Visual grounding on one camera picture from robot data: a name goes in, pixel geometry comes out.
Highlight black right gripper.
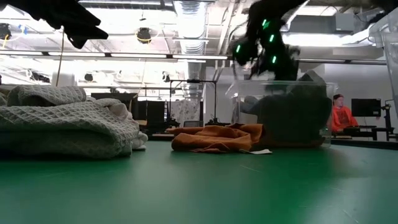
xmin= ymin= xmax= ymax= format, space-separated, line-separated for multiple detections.
xmin=230 ymin=9 xmax=301 ymax=82

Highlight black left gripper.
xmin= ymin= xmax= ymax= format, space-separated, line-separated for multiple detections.
xmin=0 ymin=0 xmax=109 ymax=50

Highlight dark grey plain towel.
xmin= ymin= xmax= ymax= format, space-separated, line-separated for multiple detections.
xmin=256 ymin=70 xmax=333 ymax=147

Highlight white waffle weave towel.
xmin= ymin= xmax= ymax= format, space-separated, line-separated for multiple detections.
xmin=0 ymin=98 xmax=140 ymax=160
xmin=107 ymin=101 xmax=149 ymax=151
xmin=6 ymin=85 xmax=87 ymax=107

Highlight clear plastic bin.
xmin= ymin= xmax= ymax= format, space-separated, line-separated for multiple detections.
xmin=230 ymin=79 xmax=339 ymax=149
xmin=368 ymin=8 xmax=398 ymax=119

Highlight orange towel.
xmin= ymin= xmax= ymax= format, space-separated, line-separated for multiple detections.
xmin=166 ymin=123 xmax=273 ymax=156

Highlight black ceiling dome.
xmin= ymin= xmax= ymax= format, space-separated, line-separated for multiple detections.
xmin=136 ymin=27 xmax=152 ymax=44

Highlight black bar with light strips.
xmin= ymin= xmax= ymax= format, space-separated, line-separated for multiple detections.
xmin=0 ymin=51 xmax=387 ymax=65

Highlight black cabinet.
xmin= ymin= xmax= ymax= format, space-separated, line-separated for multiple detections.
xmin=91 ymin=92 xmax=139 ymax=121
xmin=146 ymin=100 xmax=165 ymax=133

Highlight floral patterned cloth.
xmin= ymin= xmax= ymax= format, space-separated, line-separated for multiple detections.
xmin=170 ymin=99 xmax=201 ymax=127

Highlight person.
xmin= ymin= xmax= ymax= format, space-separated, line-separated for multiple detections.
xmin=330 ymin=93 xmax=361 ymax=134

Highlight black monitor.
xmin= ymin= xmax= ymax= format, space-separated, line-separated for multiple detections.
xmin=351 ymin=98 xmax=382 ymax=118

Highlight black bench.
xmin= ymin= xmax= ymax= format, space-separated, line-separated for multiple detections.
xmin=341 ymin=125 xmax=398 ymax=141

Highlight black stand frame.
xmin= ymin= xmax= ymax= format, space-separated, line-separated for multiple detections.
xmin=169 ymin=79 xmax=218 ymax=127

